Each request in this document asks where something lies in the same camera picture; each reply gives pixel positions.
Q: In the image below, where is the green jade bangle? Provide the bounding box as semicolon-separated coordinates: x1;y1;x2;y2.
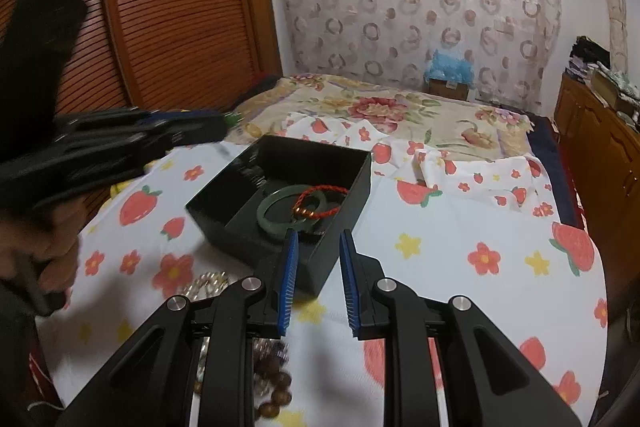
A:
256;184;329;239

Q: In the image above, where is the white pearl necklace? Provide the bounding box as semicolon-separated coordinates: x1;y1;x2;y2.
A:
179;271;231;383

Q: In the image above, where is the brown wooden bead bracelet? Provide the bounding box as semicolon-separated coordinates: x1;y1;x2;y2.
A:
249;340;294;421

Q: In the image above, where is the red braided cord bracelet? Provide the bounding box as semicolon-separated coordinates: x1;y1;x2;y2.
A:
292;184;350;221

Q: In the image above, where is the black open jewelry box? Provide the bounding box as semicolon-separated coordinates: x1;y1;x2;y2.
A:
186;136;372;297

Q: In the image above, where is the person's left hand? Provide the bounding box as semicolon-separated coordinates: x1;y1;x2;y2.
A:
1;198;87;317

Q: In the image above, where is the floral bed quilt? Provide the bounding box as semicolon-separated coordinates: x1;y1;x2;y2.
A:
230;74;533;160

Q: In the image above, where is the circle pattern sheer curtain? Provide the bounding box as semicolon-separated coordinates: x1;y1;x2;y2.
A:
283;0;561;112

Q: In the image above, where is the cardboard box with blue tissue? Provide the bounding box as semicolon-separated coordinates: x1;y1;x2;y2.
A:
423;50;474;101

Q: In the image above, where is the wooden sideboard cabinet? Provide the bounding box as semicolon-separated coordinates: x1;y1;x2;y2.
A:
554;76;639;303

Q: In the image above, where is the flat cardboard box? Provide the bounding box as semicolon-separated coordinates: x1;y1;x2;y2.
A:
591;70;636;116

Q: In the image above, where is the stack of folded clothes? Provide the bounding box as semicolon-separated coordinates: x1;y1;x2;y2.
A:
565;36;611;83

